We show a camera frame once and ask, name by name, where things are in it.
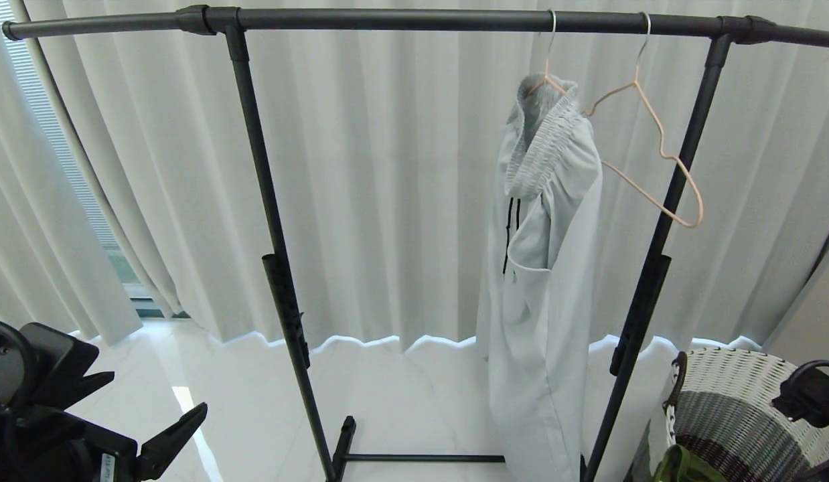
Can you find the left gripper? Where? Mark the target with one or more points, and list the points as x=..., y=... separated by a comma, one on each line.
x=59, y=448

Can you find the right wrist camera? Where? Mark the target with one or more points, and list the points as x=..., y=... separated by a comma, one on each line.
x=809, y=402

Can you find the black clothes rack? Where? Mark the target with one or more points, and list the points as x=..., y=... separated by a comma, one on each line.
x=414, y=20

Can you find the green short-sleeved shirt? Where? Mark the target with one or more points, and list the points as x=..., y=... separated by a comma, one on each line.
x=686, y=465

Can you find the pale grey shorts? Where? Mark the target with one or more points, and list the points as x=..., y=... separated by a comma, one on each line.
x=542, y=301

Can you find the pink clothes hanger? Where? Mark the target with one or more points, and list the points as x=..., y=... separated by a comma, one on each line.
x=636, y=75
x=546, y=72

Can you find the window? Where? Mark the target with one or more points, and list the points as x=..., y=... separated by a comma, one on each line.
x=53, y=107

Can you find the white laundry basket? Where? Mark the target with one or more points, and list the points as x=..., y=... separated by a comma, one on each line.
x=729, y=375

